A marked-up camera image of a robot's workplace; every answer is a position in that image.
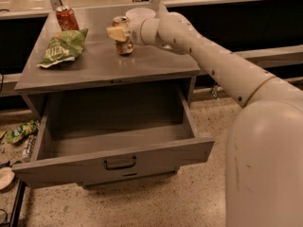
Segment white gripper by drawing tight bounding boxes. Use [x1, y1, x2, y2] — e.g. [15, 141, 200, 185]
[106, 19, 144, 45]

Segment orange gold soda can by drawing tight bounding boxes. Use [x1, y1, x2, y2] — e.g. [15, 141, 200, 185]
[113, 16, 134, 56]

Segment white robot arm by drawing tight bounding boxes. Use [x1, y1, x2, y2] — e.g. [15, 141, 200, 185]
[107, 12, 303, 227]

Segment red soda can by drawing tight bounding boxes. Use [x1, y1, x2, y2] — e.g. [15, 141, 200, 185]
[56, 6, 79, 31]

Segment open grey top drawer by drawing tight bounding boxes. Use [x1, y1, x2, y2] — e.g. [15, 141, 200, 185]
[13, 82, 214, 188]

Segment white ceramic bowl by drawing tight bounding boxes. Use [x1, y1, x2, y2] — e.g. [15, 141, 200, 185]
[126, 8, 156, 20]

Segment grey metal cabinet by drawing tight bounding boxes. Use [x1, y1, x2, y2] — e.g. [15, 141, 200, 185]
[15, 5, 200, 115]

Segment green chip bag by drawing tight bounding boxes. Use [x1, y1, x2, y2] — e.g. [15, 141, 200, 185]
[37, 28, 88, 68]

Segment white packet on floor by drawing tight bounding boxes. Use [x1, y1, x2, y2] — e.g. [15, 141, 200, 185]
[22, 135, 37, 162]

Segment green snack bag on floor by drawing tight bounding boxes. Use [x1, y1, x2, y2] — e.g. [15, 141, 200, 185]
[5, 120, 38, 144]

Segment beige plate on floor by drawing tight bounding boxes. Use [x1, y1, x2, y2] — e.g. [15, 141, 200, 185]
[0, 167, 15, 190]

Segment black drawer handle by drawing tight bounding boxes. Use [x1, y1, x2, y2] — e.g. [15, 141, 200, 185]
[103, 156, 136, 171]

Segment black stand frame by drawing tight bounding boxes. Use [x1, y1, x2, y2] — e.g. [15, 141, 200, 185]
[0, 180, 27, 227]

